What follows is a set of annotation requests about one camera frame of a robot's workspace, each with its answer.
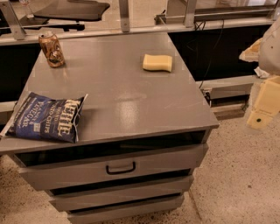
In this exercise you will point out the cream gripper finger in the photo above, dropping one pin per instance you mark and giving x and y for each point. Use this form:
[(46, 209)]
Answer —
[(267, 104)]

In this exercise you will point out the orange soda can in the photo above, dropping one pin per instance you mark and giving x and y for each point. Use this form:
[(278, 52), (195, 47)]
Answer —
[(51, 48)]

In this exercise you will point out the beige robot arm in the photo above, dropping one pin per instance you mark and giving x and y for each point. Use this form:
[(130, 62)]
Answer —
[(266, 51)]

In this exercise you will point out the white crumpled packet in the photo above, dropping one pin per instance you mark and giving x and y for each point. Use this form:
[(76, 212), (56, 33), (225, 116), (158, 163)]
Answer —
[(261, 73)]

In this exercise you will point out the grey drawer cabinet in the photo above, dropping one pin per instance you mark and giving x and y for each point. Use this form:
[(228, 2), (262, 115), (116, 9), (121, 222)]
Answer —
[(157, 119)]

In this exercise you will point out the yellow sponge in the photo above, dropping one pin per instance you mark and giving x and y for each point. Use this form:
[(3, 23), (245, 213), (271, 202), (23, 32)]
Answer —
[(157, 62)]

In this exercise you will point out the black office chair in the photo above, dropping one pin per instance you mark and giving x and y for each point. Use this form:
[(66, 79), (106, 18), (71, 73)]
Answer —
[(66, 14)]

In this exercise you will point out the blue kettle chips bag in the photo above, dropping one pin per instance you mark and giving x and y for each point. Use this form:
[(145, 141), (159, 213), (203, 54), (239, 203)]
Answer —
[(40, 117)]

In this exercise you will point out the black drawer handle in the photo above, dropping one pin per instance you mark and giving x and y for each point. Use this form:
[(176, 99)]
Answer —
[(121, 169)]

